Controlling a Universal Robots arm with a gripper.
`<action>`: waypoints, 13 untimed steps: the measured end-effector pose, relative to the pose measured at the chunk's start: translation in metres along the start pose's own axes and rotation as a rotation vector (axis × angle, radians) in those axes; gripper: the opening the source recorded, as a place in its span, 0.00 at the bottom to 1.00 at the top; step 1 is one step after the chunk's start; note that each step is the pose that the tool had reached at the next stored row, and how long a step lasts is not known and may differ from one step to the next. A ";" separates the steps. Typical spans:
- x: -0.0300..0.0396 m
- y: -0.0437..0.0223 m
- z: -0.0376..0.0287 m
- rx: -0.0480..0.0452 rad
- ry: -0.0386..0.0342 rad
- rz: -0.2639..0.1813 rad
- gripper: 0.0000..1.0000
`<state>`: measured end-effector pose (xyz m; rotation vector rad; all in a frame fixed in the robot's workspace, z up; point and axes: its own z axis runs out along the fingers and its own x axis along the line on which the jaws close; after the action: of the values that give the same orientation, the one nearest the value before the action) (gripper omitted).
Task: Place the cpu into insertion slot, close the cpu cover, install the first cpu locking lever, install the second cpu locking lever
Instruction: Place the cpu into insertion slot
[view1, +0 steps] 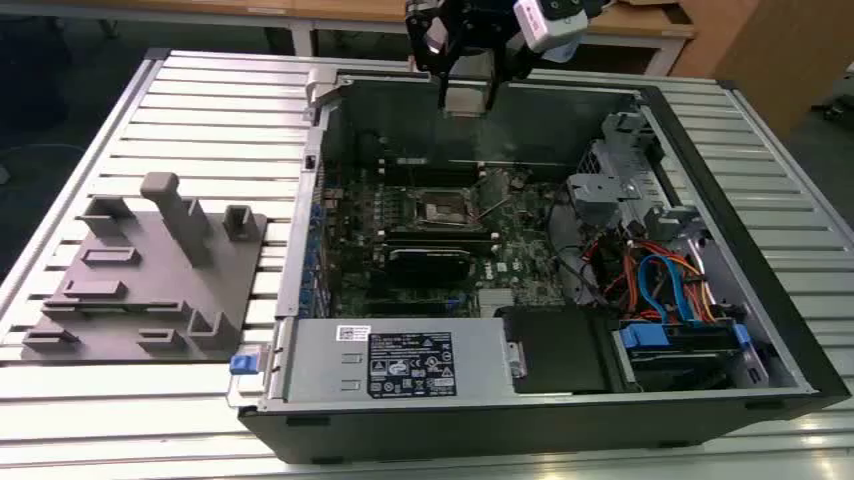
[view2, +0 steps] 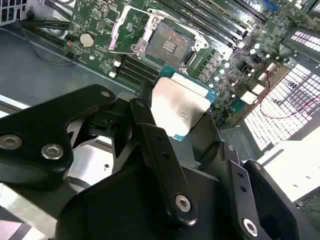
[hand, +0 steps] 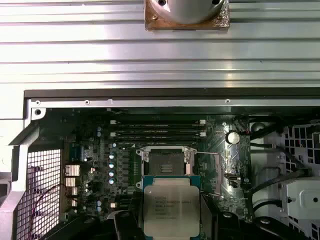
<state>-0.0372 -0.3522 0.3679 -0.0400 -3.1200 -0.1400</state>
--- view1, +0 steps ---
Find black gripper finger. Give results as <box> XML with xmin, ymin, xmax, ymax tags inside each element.
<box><xmin>406</xmin><ymin>14</ymin><xmax>464</xmax><ymax>110</ymax></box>
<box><xmin>484</xmin><ymin>33</ymin><xmax>536</xmax><ymax>112</ymax></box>

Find silver CPU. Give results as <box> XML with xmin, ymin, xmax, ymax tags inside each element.
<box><xmin>443</xmin><ymin>82</ymin><xmax>494</xmax><ymax>120</ymax></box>

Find metal socket cover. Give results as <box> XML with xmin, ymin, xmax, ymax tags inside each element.
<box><xmin>470</xmin><ymin>172</ymin><xmax>516</xmax><ymax>225</ymax></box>

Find black expansion slot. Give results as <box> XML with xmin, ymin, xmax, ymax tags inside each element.
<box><xmin>364</xmin><ymin>299</ymin><xmax>450</xmax><ymax>317</ymax></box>

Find wooden desk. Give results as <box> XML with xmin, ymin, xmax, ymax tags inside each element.
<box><xmin>0</xmin><ymin>0</ymin><xmax>699</xmax><ymax>76</ymax></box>

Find metal drive cage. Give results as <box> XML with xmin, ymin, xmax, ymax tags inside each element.
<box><xmin>566</xmin><ymin>112</ymin><xmax>709</xmax><ymax>241</ymax></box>

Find green motherboard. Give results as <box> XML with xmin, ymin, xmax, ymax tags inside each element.
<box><xmin>319</xmin><ymin>158</ymin><xmax>583</xmax><ymax>321</ymax></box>

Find black graphics card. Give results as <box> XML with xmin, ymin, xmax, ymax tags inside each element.
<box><xmin>383</xmin><ymin>244</ymin><xmax>476</xmax><ymax>290</ymax></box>

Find wooden cabinet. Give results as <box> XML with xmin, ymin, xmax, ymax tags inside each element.
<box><xmin>670</xmin><ymin>0</ymin><xmax>854</xmax><ymax>144</ymax></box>

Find silver chipset heatsink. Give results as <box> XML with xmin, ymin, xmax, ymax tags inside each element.
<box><xmin>478</xmin><ymin>288</ymin><xmax>519</xmax><ymax>308</ymax></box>

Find dark wheeled base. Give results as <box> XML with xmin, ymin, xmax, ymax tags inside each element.
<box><xmin>810</xmin><ymin>69</ymin><xmax>854</xmax><ymax>121</ymax></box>

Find hard disk in blue carrier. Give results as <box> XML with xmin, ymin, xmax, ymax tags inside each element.
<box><xmin>616</xmin><ymin>319</ymin><xmax>753</xmax><ymax>394</ymax></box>

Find silver power supply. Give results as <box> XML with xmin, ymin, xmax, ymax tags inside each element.
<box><xmin>264</xmin><ymin>316</ymin><xmax>516</xmax><ymax>403</ymax></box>

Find grey parts rack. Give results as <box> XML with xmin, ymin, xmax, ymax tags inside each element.
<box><xmin>19</xmin><ymin>171</ymin><xmax>270</xmax><ymax>362</ymax></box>

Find black PC case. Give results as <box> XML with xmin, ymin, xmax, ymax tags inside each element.
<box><xmin>224</xmin><ymin>66</ymin><xmax>851</xmax><ymax>466</ymax></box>

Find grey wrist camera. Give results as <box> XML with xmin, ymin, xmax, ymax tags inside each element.
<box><xmin>422</xmin><ymin>19</ymin><xmax>451</xmax><ymax>56</ymax></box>

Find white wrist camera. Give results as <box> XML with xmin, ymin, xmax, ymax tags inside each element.
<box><xmin>511</xmin><ymin>0</ymin><xmax>594</xmax><ymax>52</ymax></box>

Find black cable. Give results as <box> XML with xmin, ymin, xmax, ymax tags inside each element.
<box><xmin>543</xmin><ymin>184</ymin><xmax>608</xmax><ymax>309</ymax></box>

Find orange wire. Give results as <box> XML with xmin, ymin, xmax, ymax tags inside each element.
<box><xmin>599</xmin><ymin>239</ymin><xmax>652</xmax><ymax>319</ymax></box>
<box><xmin>666</xmin><ymin>252</ymin><xmax>721</xmax><ymax>326</ymax></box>

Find blue wire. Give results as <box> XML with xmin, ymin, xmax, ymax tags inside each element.
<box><xmin>635</xmin><ymin>253</ymin><xmax>697</xmax><ymax>327</ymax></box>

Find blue floor cable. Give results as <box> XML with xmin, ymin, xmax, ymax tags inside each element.
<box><xmin>0</xmin><ymin>142</ymin><xmax>85</xmax><ymax>166</ymax></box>

